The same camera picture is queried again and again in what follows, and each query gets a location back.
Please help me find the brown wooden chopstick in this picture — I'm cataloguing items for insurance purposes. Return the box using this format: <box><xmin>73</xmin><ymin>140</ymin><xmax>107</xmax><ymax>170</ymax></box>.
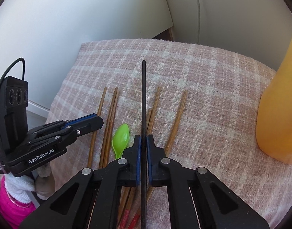
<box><xmin>146</xmin><ymin>108</ymin><xmax>152</xmax><ymax>134</ymax></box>
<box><xmin>98</xmin><ymin>87</ymin><xmax>117</xmax><ymax>169</ymax></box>
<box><xmin>98</xmin><ymin>91</ymin><xmax>119</xmax><ymax>228</ymax></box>
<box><xmin>87</xmin><ymin>86</ymin><xmax>108</xmax><ymax>169</ymax></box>
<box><xmin>128</xmin><ymin>90</ymin><xmax>188</xmax><ymax>229</ymax></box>
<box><xmin>118</xmin><ymin>86</ymin><xmax>162</xmax><ymax>228</ymax></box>

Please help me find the green plastic spoon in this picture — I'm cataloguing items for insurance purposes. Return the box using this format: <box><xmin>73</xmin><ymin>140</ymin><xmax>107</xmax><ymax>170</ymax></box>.
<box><xmin>112</xmin><ymin>123</ymin><xmax>130</xmax><ymax>159</ymax></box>

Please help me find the black chopstick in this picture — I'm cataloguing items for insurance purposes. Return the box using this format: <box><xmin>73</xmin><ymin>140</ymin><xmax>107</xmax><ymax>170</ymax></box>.
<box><xmin>140</xmin><ymin>60</ymin><xmax>147</xmax><ymax>229</ymax></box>

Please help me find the pink sleeve forearm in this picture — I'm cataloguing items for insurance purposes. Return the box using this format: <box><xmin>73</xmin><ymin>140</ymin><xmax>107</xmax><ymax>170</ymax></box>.
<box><xmin>0</xmin><ymin>177</ymin><xmax>36</xmax><ymax>228</ymax></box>

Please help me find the left hand white glove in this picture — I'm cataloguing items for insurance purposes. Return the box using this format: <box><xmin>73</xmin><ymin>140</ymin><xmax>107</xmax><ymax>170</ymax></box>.
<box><xmin>4</xmin><ymin>163</ymin><xmax>55</xmax><ymax>204</ymax></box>

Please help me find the pink checked cloth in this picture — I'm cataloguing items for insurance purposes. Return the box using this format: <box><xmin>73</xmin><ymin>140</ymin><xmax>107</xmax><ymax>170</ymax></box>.
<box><xmin>47</xmin><ymin>39</ymin><xmax>292</xmax><ymax>228</ymax></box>

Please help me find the yellow plastic container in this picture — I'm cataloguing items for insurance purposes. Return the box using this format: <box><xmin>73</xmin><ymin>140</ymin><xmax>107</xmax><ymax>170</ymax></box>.
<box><xmin>256</xmin><ymin>38</ymin><xmax>292</xmax><ymax>164</ymax></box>

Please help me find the black camera box left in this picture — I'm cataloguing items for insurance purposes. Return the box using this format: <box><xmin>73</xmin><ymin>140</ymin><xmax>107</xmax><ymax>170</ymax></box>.
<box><xmin>0</xmin><ymin>76</ymin><xmax>28</xmax><ymax>154</ymax></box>

